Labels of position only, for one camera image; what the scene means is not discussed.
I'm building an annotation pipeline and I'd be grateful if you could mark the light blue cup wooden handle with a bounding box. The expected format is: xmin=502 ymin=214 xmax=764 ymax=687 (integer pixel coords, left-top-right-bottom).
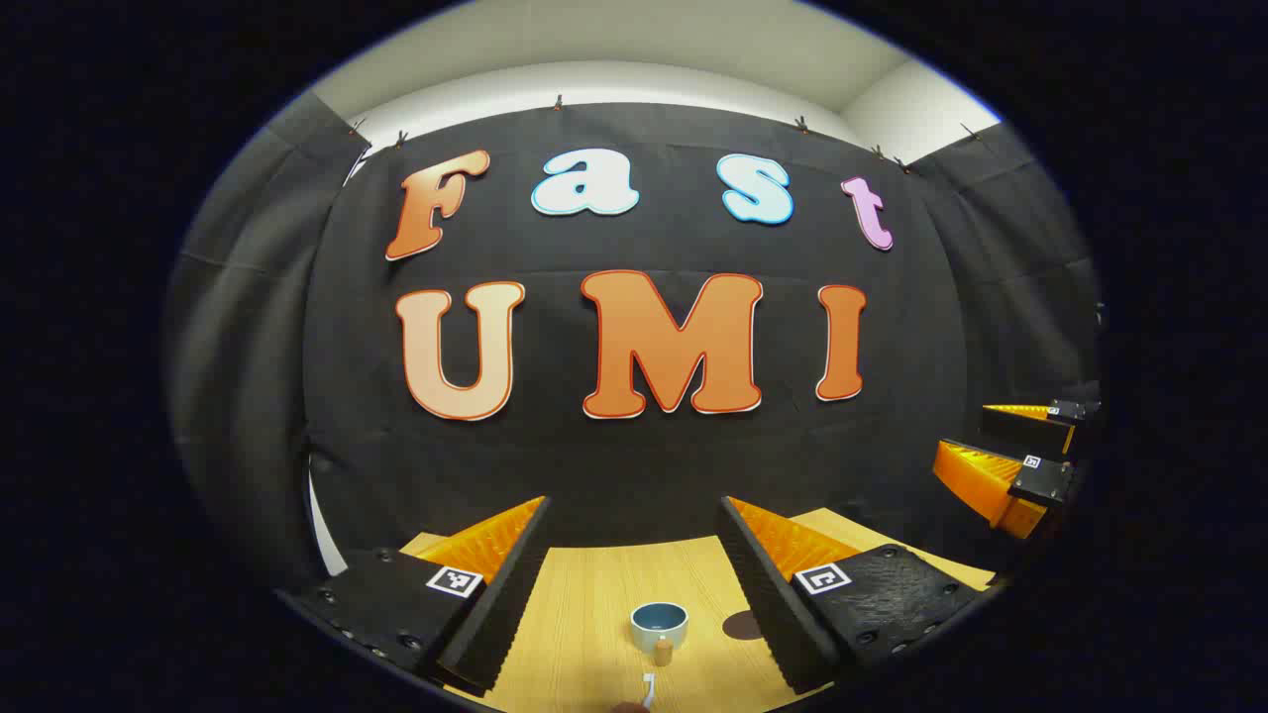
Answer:
xmin=631 ymin=601 xmax=689 ymax=667

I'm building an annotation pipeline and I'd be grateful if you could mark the wooden desktop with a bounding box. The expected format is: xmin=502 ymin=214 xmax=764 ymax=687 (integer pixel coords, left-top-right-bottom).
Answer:
xmin=401 ymin=507 xmax=997 ymax=713

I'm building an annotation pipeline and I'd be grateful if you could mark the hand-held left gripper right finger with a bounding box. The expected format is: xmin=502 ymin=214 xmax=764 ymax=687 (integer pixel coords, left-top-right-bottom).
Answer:
xmin=715 ymin=495 xmax=992 ymax=694

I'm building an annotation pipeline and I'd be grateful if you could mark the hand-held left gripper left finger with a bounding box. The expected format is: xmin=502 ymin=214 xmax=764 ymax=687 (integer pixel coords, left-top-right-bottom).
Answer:
xmin=297 ymin=495 xmax=553 ymax=694

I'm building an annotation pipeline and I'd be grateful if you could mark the black backdrop cloth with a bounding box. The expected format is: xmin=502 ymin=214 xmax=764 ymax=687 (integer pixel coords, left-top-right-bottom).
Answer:
xmin=168 ymin=94 xmax=1103 ymax=595

